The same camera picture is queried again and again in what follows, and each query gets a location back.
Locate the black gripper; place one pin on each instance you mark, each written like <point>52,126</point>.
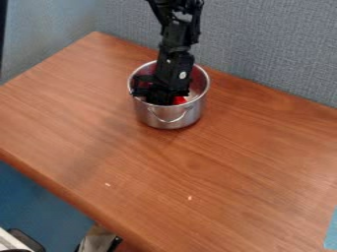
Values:
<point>170,79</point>

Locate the red star-profile block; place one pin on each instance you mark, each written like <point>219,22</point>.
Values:
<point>179,100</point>

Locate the metal pot with handle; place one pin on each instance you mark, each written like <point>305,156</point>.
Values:
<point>171,116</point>

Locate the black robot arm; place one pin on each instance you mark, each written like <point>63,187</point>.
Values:
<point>179,19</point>

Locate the black and white object corner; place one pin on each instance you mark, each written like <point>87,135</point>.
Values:
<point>16,241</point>

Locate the grey bracket under table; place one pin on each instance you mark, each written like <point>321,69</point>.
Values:
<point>99,240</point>

